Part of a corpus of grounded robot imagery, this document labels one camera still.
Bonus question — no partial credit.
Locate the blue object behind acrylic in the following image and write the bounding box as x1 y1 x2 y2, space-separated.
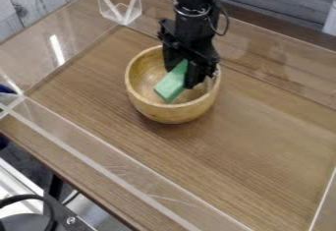
0 84 17 94

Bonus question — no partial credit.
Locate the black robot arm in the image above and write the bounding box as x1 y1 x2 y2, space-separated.
157 0 229 89

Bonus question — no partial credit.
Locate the light wooden bowl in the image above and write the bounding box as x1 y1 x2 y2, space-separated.
125 45 221 124

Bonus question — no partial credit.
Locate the green rectangular block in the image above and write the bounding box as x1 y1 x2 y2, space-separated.
153 60 188 103

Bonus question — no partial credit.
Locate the clear acrylic enclosure wall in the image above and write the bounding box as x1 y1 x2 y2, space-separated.
0 0 336 231

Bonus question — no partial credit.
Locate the black table leg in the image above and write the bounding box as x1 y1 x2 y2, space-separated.
48 175 64 201

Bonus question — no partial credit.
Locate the black metal bracket with screw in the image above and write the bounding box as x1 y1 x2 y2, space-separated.
49 199 97 231

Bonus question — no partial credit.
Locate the black cable loop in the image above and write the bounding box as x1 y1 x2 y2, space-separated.
0 193 62 231

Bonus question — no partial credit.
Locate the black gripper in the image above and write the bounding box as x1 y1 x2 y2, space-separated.
157 5 218 89

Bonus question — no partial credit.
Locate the white object at right edge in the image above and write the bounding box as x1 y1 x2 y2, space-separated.
322 0 336 36

